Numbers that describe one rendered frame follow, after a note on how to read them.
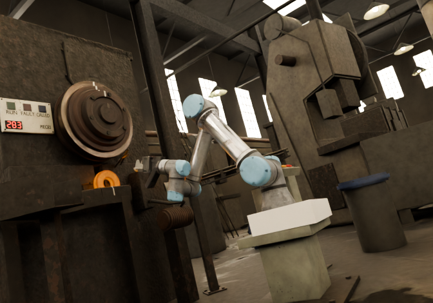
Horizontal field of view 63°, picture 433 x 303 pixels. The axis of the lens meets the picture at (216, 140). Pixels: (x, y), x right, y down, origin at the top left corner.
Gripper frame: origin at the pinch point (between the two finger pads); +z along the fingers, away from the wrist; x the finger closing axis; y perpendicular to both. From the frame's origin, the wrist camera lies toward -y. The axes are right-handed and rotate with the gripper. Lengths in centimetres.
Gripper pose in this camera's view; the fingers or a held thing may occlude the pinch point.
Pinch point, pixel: (135, 169)
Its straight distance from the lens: 189.0
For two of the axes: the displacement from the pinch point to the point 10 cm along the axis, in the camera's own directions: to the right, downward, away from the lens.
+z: -8.0, 0.1, 6.0
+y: 0.1, -10.0, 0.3
